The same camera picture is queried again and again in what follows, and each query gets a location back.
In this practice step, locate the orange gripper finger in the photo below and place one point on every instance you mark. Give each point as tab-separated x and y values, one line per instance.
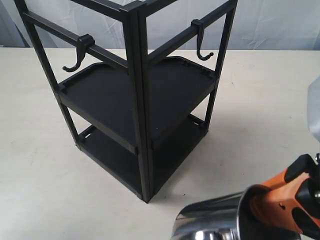
285	210

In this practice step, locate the black hook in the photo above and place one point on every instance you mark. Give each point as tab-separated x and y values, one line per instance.
83	43
199	39

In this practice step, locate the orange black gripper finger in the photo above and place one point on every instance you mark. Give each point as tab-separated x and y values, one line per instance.
294	179

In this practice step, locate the white backdrop cloth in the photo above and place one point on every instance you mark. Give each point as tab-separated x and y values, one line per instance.
257	24

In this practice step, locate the stainless steel mug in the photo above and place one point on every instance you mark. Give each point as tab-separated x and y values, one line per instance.
224	218

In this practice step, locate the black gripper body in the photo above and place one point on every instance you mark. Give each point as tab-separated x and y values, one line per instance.
314	190

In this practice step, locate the black metal shelf rack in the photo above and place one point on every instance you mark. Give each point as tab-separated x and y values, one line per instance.
140	116

